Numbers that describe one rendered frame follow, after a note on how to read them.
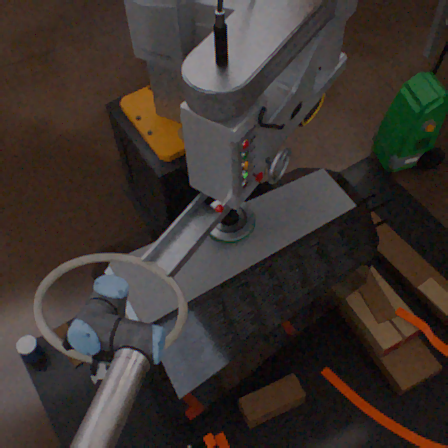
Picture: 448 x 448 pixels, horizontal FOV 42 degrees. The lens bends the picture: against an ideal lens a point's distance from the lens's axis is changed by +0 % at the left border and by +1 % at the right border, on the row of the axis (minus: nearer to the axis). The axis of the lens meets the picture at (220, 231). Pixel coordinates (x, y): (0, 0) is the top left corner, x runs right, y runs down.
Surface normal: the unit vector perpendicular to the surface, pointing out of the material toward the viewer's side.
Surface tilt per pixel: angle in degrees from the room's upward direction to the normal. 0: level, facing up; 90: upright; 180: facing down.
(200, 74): 0
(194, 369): 45
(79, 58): 0
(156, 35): 90
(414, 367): 0
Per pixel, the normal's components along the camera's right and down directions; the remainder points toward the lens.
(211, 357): 0.35, 0.10
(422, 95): -0.56, -0.31
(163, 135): -0.04, -0.56
